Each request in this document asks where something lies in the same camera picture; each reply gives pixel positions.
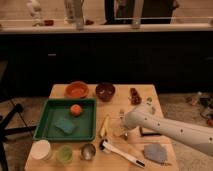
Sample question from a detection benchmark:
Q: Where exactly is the silver metal fork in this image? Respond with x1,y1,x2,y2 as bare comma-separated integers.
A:
119,109,128,141

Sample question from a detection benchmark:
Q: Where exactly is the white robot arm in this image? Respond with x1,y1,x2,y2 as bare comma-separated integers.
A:
123,103,213,157

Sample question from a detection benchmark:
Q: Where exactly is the dark brown bowl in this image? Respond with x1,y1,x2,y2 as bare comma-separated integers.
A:
95,82,115,102

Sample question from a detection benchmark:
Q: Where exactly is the orange red bowl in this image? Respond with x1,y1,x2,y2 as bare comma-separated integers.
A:
64,81,89,98

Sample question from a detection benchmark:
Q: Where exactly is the dark red grape bunch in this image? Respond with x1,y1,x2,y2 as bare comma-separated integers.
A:
130,88,142,105

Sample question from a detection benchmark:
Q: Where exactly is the orange round fruit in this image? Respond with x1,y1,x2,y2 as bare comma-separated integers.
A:
70,104,83,117

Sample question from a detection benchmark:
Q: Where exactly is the green plastic tray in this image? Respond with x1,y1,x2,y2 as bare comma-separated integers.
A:
34,99,96,142

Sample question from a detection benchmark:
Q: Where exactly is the green chili pepper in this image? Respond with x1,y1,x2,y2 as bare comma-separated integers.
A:
146,97,156,115

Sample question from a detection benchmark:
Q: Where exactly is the teal sponge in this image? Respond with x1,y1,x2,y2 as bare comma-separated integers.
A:
54,117,76,134

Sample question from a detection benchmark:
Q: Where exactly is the tan black eraser block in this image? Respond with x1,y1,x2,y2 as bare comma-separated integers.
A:
139,127,161,137

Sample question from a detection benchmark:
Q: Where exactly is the small metal cup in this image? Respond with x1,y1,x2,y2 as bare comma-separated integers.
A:
81,143,96,161

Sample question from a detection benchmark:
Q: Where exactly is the green plastic cup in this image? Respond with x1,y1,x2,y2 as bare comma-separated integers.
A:
56,145,72,164

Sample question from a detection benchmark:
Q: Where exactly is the blue grey cloth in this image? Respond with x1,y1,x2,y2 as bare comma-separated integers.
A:
143,143,168,164

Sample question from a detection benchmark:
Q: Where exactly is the white plastic cup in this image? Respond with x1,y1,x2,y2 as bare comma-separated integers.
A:
30,140,52,160

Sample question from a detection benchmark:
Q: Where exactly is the white robot figure background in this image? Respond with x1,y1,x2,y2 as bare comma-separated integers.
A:
27,0,44,26

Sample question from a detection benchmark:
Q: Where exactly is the black chair base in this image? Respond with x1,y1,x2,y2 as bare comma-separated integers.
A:
0,102,37,171

